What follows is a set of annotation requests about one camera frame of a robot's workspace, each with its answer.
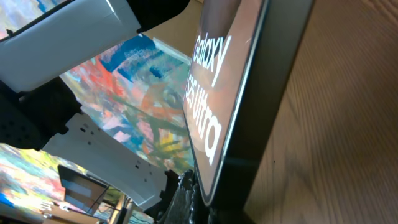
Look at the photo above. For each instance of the Galaxy S25 Ultra smartphone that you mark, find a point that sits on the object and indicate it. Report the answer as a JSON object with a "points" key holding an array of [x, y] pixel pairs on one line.
{"points": [[242, 59]]}

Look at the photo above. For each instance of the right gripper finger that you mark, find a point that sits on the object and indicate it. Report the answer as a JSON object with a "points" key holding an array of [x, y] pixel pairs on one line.
{"points": [[187, 206]]}

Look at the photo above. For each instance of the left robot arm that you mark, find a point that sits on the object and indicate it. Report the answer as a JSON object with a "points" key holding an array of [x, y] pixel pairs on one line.
{"points": [[82, 82]]}

